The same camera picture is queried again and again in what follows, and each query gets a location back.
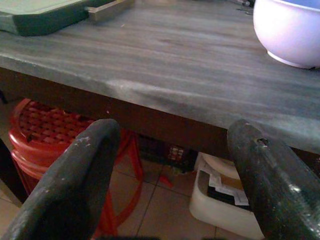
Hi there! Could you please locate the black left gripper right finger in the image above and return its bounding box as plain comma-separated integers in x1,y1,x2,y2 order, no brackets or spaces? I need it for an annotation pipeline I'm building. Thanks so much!
226,118,320,240

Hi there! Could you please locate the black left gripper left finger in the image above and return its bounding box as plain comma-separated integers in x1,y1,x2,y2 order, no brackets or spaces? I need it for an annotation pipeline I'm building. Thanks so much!
0,118,122,240

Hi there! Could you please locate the red plastic stool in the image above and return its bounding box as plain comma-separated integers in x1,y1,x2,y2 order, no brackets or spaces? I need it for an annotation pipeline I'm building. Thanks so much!
7,97,144,240

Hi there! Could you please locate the white plastic bin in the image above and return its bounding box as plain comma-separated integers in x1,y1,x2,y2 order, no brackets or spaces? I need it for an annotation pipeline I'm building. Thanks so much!
188,151,266,240

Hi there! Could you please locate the grey wooden table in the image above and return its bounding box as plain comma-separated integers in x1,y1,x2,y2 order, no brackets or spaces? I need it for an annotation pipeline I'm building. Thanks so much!
0,0,320,208

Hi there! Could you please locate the white bowl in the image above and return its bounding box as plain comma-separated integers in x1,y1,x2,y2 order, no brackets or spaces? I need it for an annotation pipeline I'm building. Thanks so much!
252,0,320,69

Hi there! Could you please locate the green tray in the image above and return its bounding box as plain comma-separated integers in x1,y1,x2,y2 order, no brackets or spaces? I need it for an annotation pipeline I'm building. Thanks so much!
0,0,118,37

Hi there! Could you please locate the wooden block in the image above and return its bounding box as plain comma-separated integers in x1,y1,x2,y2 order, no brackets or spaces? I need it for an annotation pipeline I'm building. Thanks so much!
84,0,136,23

